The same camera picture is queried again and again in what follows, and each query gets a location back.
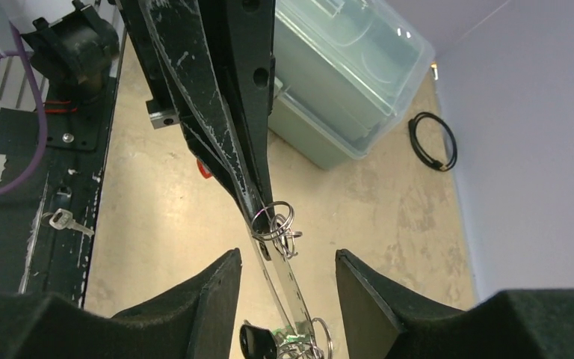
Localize red key tag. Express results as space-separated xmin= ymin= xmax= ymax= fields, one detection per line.
xmin=196 ymin=159 xmax=213 ymax=179

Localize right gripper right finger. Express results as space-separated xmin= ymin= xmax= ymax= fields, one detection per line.
xmin=336 ymin=249 xmax=574 ymax=358

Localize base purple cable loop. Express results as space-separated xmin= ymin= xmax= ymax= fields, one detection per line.
xmin=0 ymin=25 xmax=49 ymax=199

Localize silver key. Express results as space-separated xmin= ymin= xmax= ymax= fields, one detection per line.
xmin=49 ymin=209 xmax=95 ymax=237

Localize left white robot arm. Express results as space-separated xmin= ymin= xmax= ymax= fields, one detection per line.
xmin=1 ymin=1 xmax=276 ymax=231

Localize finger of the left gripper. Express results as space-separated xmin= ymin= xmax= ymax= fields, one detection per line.
xmin=117 ymin=1 xmax=260 ymax=227
xmin=198 ymin=1 xmax=275 ymax=209

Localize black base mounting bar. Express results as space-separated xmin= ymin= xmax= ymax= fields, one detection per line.
xmin=0 ymin=78 xmax=118 ymax=305

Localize small coiled black cable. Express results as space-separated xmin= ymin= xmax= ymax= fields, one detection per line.
xmin=408 ymin=111 xmax=459 ymax=173

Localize black key fob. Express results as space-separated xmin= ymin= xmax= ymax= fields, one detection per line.
xmin=239 ymin=321 xmax=277 ymax=359

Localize green key tag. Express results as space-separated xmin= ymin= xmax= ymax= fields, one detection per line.
xmin=272 ymin=325 xmax=300 ymax=347

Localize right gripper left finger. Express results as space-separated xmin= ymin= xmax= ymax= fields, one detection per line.
xmin=0 ymin=248 xmax=241 ymax=358

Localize clear plastic storage box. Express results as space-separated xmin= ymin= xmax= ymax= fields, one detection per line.
xmin=269 ymin=1 xmax=435 ymax=170

